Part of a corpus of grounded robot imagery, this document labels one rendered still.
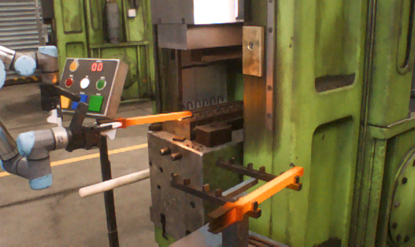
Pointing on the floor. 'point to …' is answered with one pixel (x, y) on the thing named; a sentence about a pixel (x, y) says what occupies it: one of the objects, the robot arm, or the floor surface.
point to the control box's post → (108, 191)
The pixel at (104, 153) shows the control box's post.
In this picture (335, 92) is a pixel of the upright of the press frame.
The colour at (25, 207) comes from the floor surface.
